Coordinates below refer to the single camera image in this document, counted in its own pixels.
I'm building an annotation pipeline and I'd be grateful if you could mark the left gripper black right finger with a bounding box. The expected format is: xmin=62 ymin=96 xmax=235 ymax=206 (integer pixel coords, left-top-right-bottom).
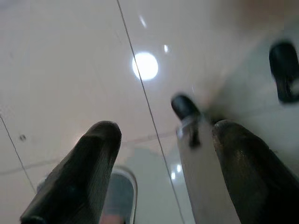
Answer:
xmin=211 ymin=119 xmax=299 ymax=224

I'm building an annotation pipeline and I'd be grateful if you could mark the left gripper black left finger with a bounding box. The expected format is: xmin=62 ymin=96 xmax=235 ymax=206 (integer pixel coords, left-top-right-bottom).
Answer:
xmin=20 ymin=120 xmax=122 ymax=224

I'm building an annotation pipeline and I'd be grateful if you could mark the grey robot left foot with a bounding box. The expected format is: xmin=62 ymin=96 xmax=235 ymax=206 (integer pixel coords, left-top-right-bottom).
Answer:
xmin=100 ymin=164 xmax=138 ymax=224

